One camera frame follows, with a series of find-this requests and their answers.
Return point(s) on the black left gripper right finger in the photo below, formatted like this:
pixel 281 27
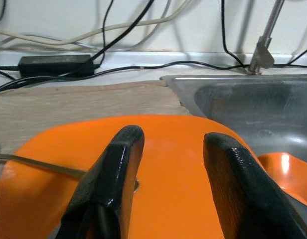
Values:
pixel 248 199

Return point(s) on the metal spoon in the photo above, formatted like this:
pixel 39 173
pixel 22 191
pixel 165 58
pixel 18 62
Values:
pixel 68 172

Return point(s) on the orange bowl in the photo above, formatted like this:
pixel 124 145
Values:
pixel 293 174

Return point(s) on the beige cloth mat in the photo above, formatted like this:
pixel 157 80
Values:
pixel 81 104

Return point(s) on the stainless steel sink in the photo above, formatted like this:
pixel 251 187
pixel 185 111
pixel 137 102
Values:
pixel 243 107

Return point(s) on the large orange plate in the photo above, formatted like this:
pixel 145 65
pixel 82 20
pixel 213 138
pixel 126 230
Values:
pixel 173 174

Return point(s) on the steel sink faucet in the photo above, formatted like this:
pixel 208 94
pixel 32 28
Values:
pixel 264 49

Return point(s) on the black power adapter brick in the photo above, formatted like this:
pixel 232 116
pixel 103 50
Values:
pixel 53 63

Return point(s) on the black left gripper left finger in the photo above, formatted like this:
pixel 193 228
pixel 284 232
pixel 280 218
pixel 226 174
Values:
pixel 106 186

